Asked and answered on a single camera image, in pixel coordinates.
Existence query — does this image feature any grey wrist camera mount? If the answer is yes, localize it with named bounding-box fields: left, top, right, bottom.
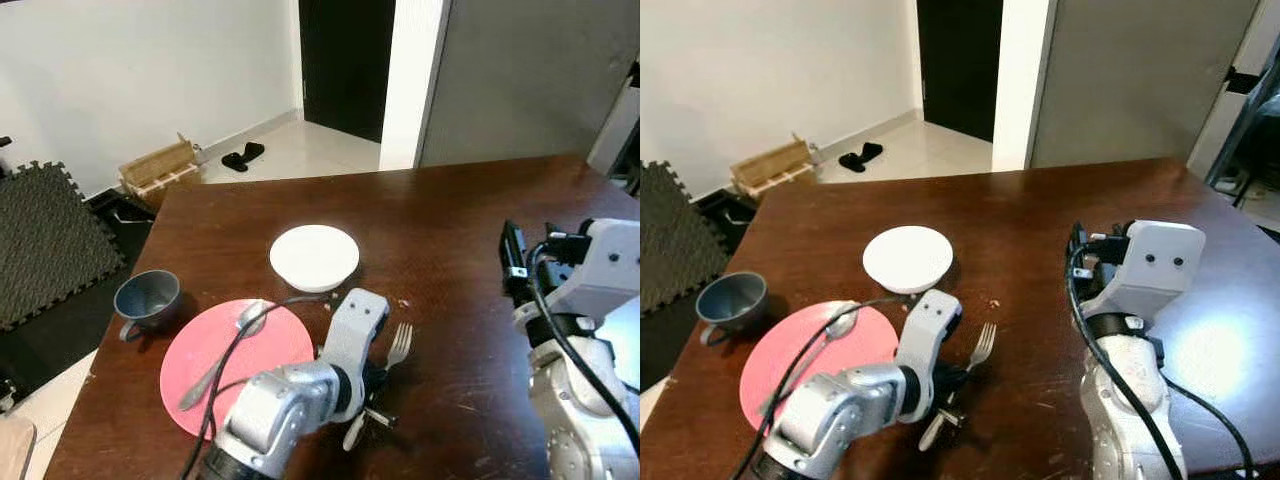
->
left=896, top=288, right=965, bottom=386
left=544, top=217, right=641, bottom=322
left=317, top=288, right=392, bottom=388
left=1094, top=219, right=1207, bottom=322

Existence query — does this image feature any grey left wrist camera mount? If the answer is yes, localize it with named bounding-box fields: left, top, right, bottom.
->
left=317, top=288, right=392, bottom=388
left=896, top=288, right=965, bottom=386

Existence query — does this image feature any silver metal spoon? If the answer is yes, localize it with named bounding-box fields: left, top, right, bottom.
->
left=177, top=299, right=270, bottom=412
left=756, top=302, right=860, bottom=417

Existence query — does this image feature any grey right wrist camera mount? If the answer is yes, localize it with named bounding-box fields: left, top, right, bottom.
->
left=544, top=217, right=641, bottom=322
left=1094, top=219, right=1207, bottom=322

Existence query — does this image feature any blue grey cup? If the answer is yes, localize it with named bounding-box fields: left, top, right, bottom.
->
left=112, top=269, right=183, bottom=344
left=695, top=271, right=769, bottom=348

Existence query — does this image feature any pink round plate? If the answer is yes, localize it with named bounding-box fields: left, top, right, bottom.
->
left=739, top=301, right=902, bottom=434
left=159, top=297, right=317, bottom=439

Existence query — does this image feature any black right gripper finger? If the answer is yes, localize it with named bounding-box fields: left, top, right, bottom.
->
left=1067, top=221, right=1091, bottom=279
left=499, top=219, right=530, bottom=301

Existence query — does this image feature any white bowl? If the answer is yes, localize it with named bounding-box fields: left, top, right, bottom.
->
left=268, top=224, right=361, bottom=294
left=862, top=225, right=953, bottom=295

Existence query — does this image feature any silver metal fork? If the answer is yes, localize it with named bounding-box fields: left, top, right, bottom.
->
left=919, top=321, right=998, bottom=452
left=342, top=321, right=415, bottom=452

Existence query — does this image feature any dark brown wooden table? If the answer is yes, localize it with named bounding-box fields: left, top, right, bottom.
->
left=44, top=154, right=641, bottom=480
left=654, top=157, right=1280, bottom=480

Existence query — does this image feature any black floor mat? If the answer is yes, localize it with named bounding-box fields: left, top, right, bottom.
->
left=0, top=184, right=163, bottom=403
left=640, top=187, right=748, bottom=393

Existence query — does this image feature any grey door panel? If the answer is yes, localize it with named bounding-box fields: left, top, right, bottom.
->
left=1029, top=0, right=1262, bottom=170
left=417, top=0, right=641, bottom=169

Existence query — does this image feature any dark grey foam puzzle mat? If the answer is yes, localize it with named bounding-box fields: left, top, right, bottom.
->
left=640, top=161, right=702, bottom=314
left=0, top=159, right=127, bottom=334

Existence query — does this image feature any wooden slat crate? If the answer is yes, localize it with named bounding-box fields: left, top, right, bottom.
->
left=729, top=133, right=814, bottom=197
left=118, top=133, right=202, bottom=195

